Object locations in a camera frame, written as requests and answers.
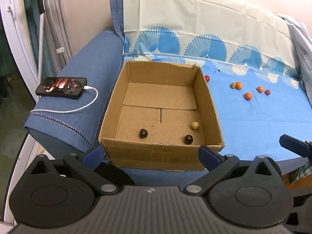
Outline red round fruit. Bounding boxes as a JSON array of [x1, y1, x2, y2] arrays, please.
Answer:
[[264, 90, 271, 96]]

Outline orange kumquat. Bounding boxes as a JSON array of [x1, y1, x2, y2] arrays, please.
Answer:
[[244, 92, 252, 101], [257, 86, 264, 93]]

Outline orange kumquat front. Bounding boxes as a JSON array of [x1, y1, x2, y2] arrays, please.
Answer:
[[244, 92, 252, 101]]

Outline yellow-green round fruit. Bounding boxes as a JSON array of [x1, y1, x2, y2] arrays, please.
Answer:
[[230, 82, 236, 89]]

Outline orange fruit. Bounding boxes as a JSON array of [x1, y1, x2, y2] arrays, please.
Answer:
[[235, 81, 243, 90]]

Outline dark purple grape right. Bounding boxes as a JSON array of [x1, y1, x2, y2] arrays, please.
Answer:
[[183, 135, 194, 145]]

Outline dark purple grape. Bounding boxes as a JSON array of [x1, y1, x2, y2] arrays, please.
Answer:
[[183, 135, 194, 145], [139, 128, 148, 138]]

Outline yellow-green small fruit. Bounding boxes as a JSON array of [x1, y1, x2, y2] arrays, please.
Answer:
[[190, 121, 200, 130]]

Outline dark purple grape left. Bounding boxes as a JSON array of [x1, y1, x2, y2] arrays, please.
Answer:
[[139, 128, 148, 138]]

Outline brown cardboard box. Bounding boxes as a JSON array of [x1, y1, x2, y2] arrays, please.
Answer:
[[99, 61, 224, 171]]

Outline black smartphone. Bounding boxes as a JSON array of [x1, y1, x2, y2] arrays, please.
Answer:
[[35, 77, 87, 99]]

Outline grey white blanket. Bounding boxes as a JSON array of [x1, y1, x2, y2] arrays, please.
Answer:
[[277, 14, 312, 104]]

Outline blue white patterned sheet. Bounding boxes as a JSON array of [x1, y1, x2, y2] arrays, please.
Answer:
[[123, 0, 311, 161]]

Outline grey curtain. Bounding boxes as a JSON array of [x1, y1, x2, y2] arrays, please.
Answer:
[[24, 0, 73, 78]]

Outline white charging cable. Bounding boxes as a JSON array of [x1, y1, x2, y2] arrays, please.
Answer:
[[29, 85, 99, 114]]

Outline white braided cable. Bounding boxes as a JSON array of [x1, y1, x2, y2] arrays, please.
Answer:
[[35, 12, 46, 103]]

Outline white door frame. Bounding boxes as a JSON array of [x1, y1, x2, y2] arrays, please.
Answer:
[[1, 0, 38, 98]]

